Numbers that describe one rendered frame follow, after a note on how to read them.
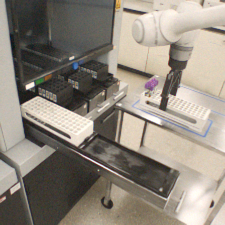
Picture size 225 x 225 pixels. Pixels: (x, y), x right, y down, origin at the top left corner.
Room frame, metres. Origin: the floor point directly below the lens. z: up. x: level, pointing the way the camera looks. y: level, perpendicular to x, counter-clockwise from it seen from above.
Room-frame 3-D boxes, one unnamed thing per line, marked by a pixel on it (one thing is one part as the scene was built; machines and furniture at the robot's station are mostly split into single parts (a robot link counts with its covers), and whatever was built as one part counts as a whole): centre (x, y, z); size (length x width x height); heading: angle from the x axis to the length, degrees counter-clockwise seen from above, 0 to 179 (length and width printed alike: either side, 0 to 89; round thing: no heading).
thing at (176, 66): (0.89, -0.24, 1.03); 0.08 x 0.07 x 0.09; 150
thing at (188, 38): (0.88, -0.23, 1.21); 0.13 x 0.11 x 0.16; 126
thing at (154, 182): (0.63, 0.06, 0.78); 0.73 x 0.14 x 0.09; 62
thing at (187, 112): (0.87, -0.27, 0.85); 0.30 x 0.10 x 0.06; 60
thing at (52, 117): (0.71, 0.22, 0.83); 0.30 x 0.10 x 0.06; 62
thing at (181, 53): (0.89, -0.24, 1.11); 0.09 x 0.09 x 0.06
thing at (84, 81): (1.03, 0.16, 0.85); 0.12 x 0.02 x 0.06; 151
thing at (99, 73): (1.16, 0.08, 0.85); 0.12 x 0.02 x 0.06; 151
